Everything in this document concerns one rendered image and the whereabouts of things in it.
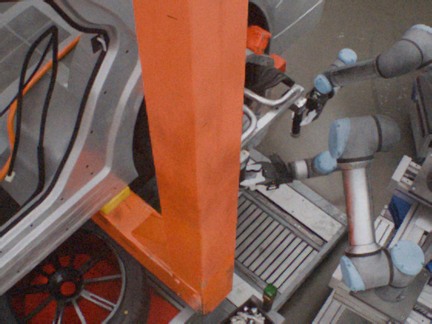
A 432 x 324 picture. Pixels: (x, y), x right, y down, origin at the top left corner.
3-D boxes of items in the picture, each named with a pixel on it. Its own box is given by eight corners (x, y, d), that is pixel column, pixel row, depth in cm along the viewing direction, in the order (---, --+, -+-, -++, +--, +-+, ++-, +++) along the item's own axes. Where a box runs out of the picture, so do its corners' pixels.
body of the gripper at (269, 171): (264, 191, 227) (295, 186, 228) (265, 179, 220) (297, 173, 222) (259, 175, 232) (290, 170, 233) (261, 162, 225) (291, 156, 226)
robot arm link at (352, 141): (395, 288, 177) (379, 113, 174) (350, 298, 176) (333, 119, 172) (381, 279, 189) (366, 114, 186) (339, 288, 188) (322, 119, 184)
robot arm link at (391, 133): (409, 106, 177) (363, 144, 225) (377, 110, 176) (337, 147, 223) (417, 143, 175) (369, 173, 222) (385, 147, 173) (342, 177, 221)
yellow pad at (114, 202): (108, 173, 238) (106, 167, 234) (132, 193, 233) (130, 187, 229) (83, 195, 233) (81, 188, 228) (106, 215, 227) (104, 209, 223)
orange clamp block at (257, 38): (247, 45, 228) (256, 25, 225) (263, 55, 225) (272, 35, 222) (237, 45, 223) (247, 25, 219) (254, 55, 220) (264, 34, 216)
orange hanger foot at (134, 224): (113, 189, 253) (100, 141, 225) (204, 264, 233) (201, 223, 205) (85, 214, 246) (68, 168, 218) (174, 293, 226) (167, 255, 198)
